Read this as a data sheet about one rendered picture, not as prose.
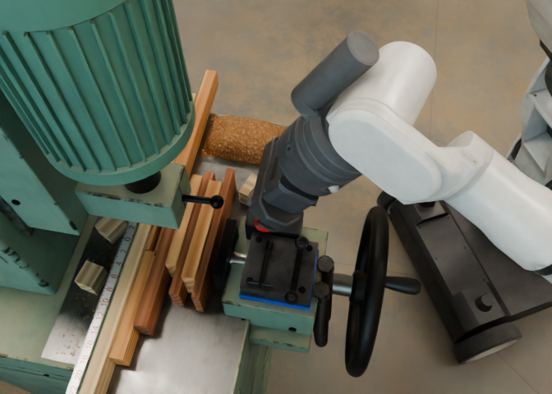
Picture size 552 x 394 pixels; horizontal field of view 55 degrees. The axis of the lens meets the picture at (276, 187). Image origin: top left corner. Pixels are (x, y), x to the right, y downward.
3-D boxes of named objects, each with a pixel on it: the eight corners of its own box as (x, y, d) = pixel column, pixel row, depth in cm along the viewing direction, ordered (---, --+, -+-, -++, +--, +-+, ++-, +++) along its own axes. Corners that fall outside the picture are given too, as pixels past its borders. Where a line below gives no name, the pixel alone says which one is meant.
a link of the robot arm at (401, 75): (382, 135, 60) (459, 83, 51) (346, 200, 54) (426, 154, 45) (309, 66, 58) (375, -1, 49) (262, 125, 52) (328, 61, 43)
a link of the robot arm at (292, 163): (303, 245, 64) (365, 213, 54) (232, 216, 60) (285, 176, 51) (318, 158, 70) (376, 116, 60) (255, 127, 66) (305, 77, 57)
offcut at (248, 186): (275, 194, 90) (275, 184, 87) (263, 213, 89) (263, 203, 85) (252, 184, 92) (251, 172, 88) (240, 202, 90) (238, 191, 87)
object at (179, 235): (181, 278, 83) (175, 265, 78) (171, 277, 83) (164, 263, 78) (206, 192, 91) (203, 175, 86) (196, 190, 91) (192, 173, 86)
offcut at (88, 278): (98, 295, 92) (90, 287, 89) (80, 288, 92) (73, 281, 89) (109, 275, 94) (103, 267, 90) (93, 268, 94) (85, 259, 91)
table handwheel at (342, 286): (379, 229, 109) (360, 377, 101) (282, 213, 111) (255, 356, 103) (405, 186, 82) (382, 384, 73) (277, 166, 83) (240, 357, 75)
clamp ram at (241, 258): (265, 304, 80) (264, 283, 72) (218, 295, 81) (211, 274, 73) (277, 250, 85) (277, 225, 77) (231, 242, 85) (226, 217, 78)
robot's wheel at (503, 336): (441, 355, 164) (496, 334, 169) (449, 370, 162) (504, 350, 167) (465, 336, 147) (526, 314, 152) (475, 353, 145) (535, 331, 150)
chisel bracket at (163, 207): (181, 235, 77) (171, 208, 70) (89, 219, 79) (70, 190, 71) (195, 191, 81) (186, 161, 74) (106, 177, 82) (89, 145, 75)
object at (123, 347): (129, 366, 76) (122, 360, 73) (116, 364, 76) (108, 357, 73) (218, 84, 103) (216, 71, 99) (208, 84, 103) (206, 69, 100)
